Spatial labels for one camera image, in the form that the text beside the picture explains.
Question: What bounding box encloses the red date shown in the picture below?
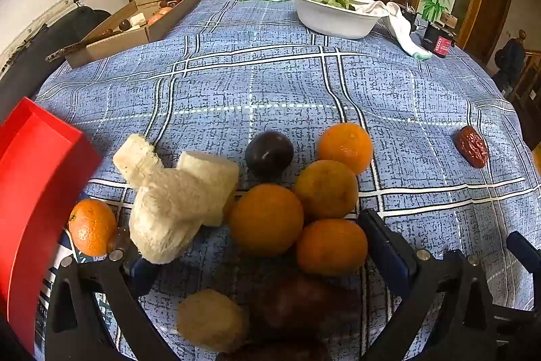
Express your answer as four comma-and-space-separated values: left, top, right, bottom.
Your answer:
455, 126, 489, 168

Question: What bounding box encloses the blue plaid tablecloth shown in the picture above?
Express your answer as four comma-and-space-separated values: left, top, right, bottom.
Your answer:
34, 0, 538, 361

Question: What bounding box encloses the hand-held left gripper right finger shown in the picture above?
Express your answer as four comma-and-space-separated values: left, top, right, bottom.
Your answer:
358, 209, 501, 361

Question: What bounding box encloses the black device with red label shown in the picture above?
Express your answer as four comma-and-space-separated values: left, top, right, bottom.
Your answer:
423, 21, 457, 58

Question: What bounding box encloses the dark purple plum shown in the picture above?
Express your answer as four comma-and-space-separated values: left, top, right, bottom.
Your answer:
244, 131, 295, 178

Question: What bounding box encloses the dark red apple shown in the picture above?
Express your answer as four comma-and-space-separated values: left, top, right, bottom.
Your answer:
253, 272, 361, 345

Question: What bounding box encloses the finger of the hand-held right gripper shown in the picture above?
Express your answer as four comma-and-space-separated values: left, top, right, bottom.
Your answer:
507, 231, 541, 266

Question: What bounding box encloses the black sofa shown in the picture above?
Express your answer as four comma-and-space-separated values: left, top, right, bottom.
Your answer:
0, 6, 111, 122

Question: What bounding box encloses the red plastic tray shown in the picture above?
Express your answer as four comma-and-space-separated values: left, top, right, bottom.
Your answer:
0, 96, 103, 354

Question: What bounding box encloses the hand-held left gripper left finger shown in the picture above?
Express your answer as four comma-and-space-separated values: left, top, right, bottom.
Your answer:
44, 226, 178, 361

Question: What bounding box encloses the white cloth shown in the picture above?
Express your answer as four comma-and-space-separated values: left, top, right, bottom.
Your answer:
354, 1, 433, 61

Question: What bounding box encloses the wooden door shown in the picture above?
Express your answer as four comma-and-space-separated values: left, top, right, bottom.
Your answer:
457, 0, 515, 52

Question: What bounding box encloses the round white peeled fruit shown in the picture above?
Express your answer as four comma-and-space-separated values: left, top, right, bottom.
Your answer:
177, 289, 250, 354

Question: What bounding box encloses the white bowl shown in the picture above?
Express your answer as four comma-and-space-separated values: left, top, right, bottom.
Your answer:
286, 0, 390, 40

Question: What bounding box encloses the large white peeled chunk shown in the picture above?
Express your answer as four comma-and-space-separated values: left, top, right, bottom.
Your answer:
129, 170, 204, 265

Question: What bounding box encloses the cardboard box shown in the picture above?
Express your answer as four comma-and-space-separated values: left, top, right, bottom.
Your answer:
63, 0, 203, 69

